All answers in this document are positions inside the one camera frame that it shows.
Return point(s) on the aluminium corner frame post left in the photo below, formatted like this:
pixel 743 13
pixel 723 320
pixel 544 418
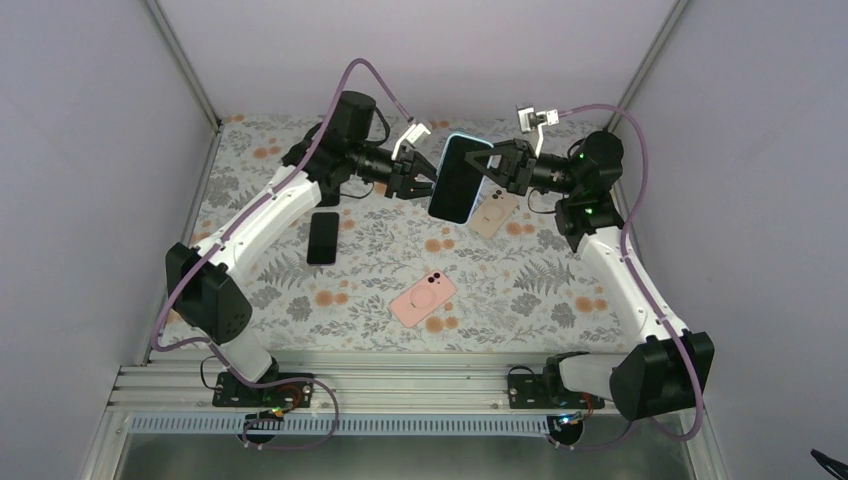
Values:
pixel 182 62

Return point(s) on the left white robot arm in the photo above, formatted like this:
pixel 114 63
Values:
pixel 204 280

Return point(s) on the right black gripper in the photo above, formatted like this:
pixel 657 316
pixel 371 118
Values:
pixel 516 162

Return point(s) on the floral patterned table mat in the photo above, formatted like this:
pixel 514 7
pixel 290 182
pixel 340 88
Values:
pixel 521 291

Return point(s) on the aluminium corner frame post right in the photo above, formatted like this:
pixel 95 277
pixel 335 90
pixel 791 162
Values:
pixel 652 55

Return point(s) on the aluminium corner frame post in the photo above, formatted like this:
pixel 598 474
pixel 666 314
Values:
pixel 182 62
pixel 652 55

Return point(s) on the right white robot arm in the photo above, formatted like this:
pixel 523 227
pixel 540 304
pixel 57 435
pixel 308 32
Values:
pixel 668 365

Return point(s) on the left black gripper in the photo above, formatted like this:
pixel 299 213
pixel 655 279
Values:
pixel 412 163

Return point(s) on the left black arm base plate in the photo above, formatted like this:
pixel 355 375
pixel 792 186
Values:
pixel 295 393

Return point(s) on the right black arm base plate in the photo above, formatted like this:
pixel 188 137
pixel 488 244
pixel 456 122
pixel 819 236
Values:
pixel 527 390

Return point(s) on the beige phone case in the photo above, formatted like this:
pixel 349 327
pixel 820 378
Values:
pixel 494 211

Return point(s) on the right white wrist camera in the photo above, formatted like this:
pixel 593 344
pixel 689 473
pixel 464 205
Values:
pixel 532 121

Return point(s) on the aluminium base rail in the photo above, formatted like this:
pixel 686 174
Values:
pixel 363 382

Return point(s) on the grey slotted cable duct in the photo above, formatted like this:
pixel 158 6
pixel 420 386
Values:
pixel 522 425

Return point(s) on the black smartphone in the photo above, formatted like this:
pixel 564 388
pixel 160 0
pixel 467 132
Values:
pixel 456 179
pixel 323 239

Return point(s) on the pink phone case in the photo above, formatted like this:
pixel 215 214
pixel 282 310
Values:
pixel 420 300

